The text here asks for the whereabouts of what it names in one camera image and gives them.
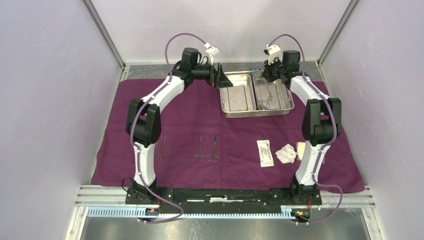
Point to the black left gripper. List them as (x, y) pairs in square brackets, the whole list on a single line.
[(222, 81)]

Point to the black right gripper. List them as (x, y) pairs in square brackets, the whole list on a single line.
[(266, 73)]

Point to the steel two-compartment tray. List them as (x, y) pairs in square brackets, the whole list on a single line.
[(246, 98)]

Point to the steel surgical scissors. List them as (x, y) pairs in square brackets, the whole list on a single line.
[(213, 157)]

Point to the white gauze pad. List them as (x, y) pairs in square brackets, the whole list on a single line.
[(300, 149)]

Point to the steel forceps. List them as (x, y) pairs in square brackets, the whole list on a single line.
[(155, 148), (162, 147)]

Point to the green suture packet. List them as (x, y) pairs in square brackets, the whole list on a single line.
[(265, 154)]

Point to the steel needle holder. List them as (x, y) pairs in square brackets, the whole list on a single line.
[(198, 156)]

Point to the white gauze packet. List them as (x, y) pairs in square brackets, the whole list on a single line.
[(287, 154)]

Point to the steel hemostat clamp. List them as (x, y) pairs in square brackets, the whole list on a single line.
[(270, 100)]

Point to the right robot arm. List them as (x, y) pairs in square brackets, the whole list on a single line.
[(321, 121)]

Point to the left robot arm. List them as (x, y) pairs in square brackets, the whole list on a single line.
[(144, 115)]

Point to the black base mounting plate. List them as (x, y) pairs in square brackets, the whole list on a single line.
[(219, 201)]

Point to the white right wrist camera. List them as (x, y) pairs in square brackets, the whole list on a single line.
[(273, 52)]

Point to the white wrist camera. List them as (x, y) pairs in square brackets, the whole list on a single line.
[(210, 53), (273, 52)]

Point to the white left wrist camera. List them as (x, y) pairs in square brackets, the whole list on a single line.
[(210, 53)]

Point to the aluminium frame rail left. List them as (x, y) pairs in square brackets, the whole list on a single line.
[(111, 68)]

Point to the aluminium frame rail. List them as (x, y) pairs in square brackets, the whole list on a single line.
[(100, 201), (111, 68)]

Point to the aluminium frame post right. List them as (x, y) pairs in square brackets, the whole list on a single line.
[(348, 12)]

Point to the aluminium front frame rail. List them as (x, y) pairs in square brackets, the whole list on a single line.
[(100, 201)]

